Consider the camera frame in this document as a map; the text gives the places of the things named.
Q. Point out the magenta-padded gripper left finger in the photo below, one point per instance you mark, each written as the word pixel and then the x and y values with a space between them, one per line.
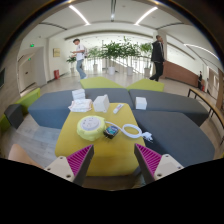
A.
pixel 60 167

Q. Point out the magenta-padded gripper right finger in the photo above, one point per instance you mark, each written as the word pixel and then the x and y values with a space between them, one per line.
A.
pixel 166 165

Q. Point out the dark grey charger block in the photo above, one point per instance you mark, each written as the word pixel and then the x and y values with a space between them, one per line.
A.
pixel 110 132

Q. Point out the round yellow-green power strip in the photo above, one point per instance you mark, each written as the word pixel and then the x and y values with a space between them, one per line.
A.
pixel 90 126

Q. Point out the long grey sofa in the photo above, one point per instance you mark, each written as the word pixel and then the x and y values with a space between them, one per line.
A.
pixel 46 108

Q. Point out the wet wipes pack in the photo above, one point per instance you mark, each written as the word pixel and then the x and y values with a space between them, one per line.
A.
pixel 80 105

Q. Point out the small white box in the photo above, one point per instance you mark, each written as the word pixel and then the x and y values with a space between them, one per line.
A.
pixel 141 103

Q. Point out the dark grey stool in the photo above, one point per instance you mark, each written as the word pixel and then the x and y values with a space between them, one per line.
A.
pixel 14 115

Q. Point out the small white tube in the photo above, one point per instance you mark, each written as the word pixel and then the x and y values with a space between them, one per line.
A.
pixel 118 108

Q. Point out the large white box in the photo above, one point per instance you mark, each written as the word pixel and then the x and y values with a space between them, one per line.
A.
pixel 101 104

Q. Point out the green sofa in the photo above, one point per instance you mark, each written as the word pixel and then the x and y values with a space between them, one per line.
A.
pixel 100 82
pixel 28 98
pixel 146 85

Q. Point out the wooden bench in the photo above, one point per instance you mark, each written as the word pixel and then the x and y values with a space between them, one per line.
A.
pixel 203 96

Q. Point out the person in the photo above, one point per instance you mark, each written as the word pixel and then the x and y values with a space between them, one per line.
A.
pixel 200 80
pixel 157 55
pixel 80 55

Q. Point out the red fire extinguisher box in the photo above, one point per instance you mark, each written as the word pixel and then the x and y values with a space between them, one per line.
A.
pixel 56 74

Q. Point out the green exit sign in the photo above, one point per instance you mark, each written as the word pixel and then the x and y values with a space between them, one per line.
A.
pixel 32 45

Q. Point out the potted green plants group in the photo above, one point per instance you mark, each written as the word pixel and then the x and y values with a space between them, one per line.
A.
pixel 111 51

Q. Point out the ceiling light strips group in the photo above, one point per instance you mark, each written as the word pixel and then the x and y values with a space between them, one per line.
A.
pixel 78 14

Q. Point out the yellow wall notice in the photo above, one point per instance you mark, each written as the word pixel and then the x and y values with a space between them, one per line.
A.
pixel 56 52

